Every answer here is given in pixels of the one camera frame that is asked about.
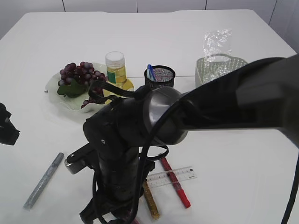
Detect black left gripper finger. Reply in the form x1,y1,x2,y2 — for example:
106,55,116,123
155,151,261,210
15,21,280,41
0,103,20,146

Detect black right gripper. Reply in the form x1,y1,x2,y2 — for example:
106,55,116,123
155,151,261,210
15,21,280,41
79,93,151,224

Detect pink scissors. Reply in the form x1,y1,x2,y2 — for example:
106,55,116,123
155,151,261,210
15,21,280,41
126,209,141,224

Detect gold glitter pen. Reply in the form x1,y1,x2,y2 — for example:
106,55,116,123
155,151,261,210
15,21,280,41
143,181,160,220

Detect silver glitter pen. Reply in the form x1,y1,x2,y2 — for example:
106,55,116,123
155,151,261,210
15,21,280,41
23,152,64,210

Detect red glitter pen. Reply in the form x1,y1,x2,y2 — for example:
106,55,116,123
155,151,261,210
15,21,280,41
160,157,191,209

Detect clear plastic ruler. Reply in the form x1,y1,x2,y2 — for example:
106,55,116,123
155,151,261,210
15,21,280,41
146,166,197,189

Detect purple artificial grape bunch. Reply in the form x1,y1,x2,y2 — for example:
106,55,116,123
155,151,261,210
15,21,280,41
57,62,107,99

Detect yellow oil bottle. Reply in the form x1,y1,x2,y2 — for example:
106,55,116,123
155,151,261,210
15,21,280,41
105,51,134,91

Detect blue scissors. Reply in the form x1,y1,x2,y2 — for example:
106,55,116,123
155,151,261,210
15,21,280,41
146,64,156,82

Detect clear crinkled plastic sheet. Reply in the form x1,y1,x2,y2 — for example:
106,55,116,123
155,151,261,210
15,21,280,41
202,28,234,77

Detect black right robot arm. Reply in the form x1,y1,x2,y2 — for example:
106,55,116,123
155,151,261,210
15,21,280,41
80,55,299,224

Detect frosted wavy glass plate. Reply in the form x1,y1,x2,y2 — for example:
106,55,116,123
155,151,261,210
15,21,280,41
45,63,106,112

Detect black mesh pen holder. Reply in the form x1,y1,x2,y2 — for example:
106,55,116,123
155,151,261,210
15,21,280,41
144,65,175,90

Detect grey-green woven plastic basket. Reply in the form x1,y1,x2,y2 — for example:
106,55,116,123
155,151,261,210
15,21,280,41
195,53,248,87

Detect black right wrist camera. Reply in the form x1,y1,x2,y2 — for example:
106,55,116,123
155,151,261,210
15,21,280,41
64,143,98,175

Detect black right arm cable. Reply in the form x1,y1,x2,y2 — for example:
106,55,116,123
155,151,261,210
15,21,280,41
87,79,299,224

